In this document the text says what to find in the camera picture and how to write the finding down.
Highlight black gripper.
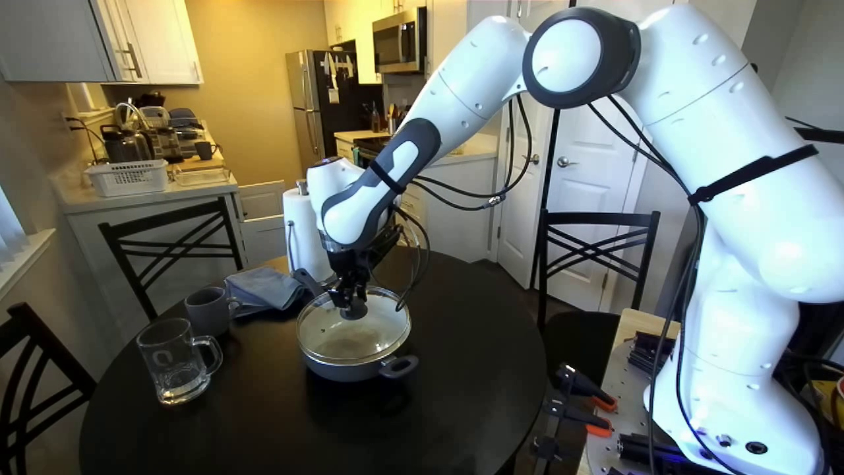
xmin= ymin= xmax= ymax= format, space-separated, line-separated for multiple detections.
xmin=328 ymin=222 xmax=402 ymax=319

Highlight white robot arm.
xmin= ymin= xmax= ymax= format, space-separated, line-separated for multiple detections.
xmin=315 ymin=5 xmax=844 ymax=475

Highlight white paper towel roll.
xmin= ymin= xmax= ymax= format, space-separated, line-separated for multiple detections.
xmin=283 ymin=188 xmax=332 ymax=283

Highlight round black table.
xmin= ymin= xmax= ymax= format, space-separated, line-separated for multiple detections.
xmin=80 ymin=247 xmax=546 ymax=475

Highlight folded blue grey cloth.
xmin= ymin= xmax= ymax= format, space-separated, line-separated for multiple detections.
xmin=225 ymin=268 xmax=302 ymax=312

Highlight grey ceramic mug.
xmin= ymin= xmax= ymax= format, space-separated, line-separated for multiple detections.
xmin=186 ymin=288 xmax=232 ymax=334

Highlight black chair near counter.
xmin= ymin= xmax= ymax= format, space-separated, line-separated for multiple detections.
xmin=97 ymin=197 xmax=243 ymax=319

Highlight clear glass mug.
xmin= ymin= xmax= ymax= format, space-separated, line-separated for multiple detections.
xmin=136 ymin=317 xmax=225 ymax=407

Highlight black refrigerator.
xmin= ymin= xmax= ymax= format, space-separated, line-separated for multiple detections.
xmin=285 ymin=41 xmax=382 ymax=168

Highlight white kitchen counter cabinet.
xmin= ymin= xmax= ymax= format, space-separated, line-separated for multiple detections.
xmin=55 ymin=168 xmax=285 ymax=341

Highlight black chair behind table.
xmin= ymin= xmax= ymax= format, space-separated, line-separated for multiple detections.
xmin=533 ymin=211 xmax=659 ymax=322

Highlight clear storage bin on counter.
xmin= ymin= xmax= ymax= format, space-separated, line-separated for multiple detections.
xmin=87 ymin=159 xmax=169 ymax=197

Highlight white panel door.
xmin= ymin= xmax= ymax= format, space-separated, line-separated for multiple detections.
xmin=490 ymin=0 xmax=670 ymax=312

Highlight black microwave oven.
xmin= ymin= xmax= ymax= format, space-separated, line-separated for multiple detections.
xmin=372 ymin=5 xmax=428 ymax=74

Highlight black chair by window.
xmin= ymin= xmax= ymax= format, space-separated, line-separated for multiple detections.
xmin=0 ymin=304 xmax=97 ymax=475

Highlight robot mounting bench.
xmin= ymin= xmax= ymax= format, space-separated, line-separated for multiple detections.
xmin=579 ymin=309 xmax=682 ymax=475

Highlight red handled clamps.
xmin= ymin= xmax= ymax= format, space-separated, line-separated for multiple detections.
xmin=554 ymin=363 xmax=617 ymax=438

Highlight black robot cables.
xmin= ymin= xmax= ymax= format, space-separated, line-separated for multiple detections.
xmin=385 ymin=90 xmax=707 ymax=442

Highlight white upper wall cabinet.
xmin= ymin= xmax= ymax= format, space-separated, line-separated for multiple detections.
xmin=0 ymin=0 xmax=203 ymax=85

